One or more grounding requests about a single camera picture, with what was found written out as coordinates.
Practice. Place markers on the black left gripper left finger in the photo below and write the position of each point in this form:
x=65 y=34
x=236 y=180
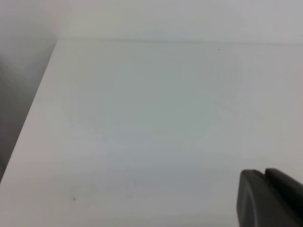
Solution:
x=260 y=205

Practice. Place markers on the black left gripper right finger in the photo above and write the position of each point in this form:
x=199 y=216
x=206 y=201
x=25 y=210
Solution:
x=290 y=190

